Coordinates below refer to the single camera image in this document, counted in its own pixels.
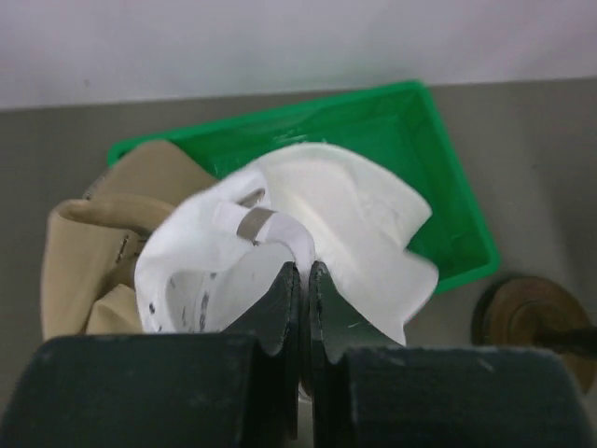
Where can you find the dark wooden stand base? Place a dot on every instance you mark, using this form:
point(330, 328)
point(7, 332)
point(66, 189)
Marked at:
point(534, 312)

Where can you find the white cap black logo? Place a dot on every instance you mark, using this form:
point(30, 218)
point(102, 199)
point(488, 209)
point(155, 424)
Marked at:
point(220, 250)

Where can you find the green plastic tray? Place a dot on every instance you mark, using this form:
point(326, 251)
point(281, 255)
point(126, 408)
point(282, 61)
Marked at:
point(397, 126)

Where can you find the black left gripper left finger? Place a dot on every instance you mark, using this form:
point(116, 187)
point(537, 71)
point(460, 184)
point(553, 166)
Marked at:
point(234, 388)

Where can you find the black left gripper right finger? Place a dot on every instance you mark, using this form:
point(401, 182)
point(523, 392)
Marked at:
point(369, 392)

